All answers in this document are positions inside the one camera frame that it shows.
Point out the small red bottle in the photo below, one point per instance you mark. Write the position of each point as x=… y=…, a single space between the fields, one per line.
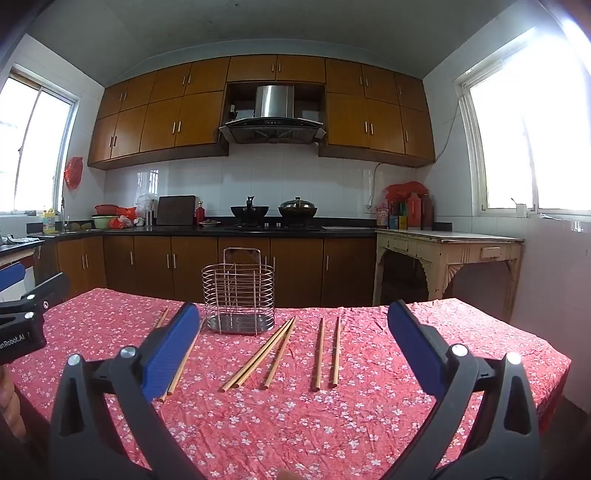
x=200 y=214

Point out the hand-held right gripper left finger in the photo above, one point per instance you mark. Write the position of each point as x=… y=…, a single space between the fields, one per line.
x=171 y=350

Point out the steel cup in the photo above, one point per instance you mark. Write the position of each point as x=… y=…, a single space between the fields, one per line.
x=149 y=218

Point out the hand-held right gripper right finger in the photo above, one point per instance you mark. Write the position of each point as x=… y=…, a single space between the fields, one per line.
x=415 y=350

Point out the steel range hood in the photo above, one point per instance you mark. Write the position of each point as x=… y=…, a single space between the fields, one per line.
x=274 y=101

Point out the crumpled red plastic bags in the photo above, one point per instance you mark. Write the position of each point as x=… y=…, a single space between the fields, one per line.
x=124 y=214

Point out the yellow detergent bottle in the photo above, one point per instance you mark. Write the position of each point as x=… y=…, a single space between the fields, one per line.
x=49 y=224

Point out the white cup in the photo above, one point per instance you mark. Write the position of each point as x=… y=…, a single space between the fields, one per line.
x=521 y=210

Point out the tall red bottle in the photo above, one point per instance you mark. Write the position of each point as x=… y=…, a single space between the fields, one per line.
x=413 y=212

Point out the metal faucet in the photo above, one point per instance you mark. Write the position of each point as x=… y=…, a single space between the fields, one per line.
x=63 y=214

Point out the lidded dark wok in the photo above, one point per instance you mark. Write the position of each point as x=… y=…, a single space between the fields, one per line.
x=298 y=207

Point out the black gas stove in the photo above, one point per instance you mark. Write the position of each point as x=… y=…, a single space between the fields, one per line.
x=277 y=227

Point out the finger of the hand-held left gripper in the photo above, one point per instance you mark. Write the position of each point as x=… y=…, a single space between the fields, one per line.
x=51 y=290
x=10 y=277

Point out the bright casement window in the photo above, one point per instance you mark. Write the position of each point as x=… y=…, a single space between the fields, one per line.
x=531 y=138

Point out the pink label bottle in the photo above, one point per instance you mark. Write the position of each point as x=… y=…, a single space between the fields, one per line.
x=382 y=218

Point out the white plastic bag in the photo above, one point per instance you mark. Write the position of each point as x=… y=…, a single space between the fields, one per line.
x=147 y=202

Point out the hanging red plastic bag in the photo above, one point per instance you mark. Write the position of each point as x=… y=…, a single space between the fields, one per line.
x=74 y=173

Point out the green basin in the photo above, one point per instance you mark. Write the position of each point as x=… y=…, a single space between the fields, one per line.
x=104 y=222

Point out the small plate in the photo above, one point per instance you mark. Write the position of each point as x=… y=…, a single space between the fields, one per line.
x=210 y=224

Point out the black wok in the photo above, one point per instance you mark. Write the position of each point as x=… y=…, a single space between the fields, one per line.
x=249 y=211

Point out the blue seasoning box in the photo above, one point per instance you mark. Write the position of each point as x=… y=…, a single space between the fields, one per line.
x=394 y=223

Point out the yellow seasoning box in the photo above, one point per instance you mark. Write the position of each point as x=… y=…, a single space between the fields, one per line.
x=403 y=222

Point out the person's left hand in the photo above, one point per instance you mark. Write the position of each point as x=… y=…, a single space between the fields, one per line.
x=13 y=401

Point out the sliding window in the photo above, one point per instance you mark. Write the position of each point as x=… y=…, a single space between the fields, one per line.
x=27 y=147

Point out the wooden base cabinets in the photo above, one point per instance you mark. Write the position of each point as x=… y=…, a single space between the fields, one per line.
x=295 y=267

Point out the red floral tablecloth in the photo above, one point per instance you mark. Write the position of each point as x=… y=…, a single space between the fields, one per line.
x=323 y=424

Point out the dark brown bottle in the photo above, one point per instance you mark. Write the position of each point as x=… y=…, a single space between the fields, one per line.
x=427 y=213

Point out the dark cutting board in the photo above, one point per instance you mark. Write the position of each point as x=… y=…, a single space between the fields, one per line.
x=175 y=210

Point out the black kitchen countertop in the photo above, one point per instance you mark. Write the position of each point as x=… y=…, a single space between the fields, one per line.
x=351 y=229

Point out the wooden wall cabinets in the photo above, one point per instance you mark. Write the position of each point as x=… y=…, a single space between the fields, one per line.
x=161 y=120

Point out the red basin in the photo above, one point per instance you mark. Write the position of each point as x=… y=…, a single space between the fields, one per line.
x=106 y=209

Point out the cream wooden side table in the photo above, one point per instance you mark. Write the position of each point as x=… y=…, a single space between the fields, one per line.
x=461 y=237

